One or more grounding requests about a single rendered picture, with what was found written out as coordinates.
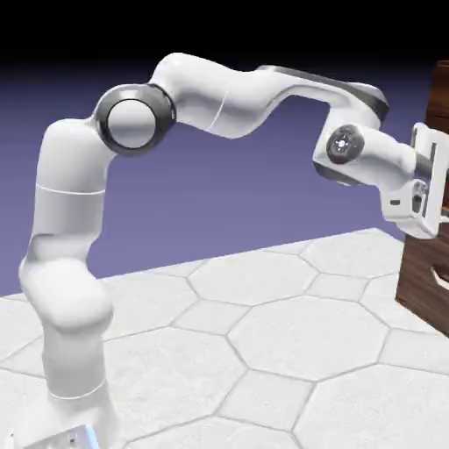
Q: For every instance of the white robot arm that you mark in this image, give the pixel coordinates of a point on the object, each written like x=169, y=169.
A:
x=70, y=210

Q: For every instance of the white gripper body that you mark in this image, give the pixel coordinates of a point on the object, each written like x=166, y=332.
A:
x=439, y=196

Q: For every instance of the dark wood drawer front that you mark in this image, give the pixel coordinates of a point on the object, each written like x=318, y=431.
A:
x=417, y=273
x=447, y=172

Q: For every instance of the dark wood cabinet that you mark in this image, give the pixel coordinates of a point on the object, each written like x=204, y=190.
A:
x=414, y=301

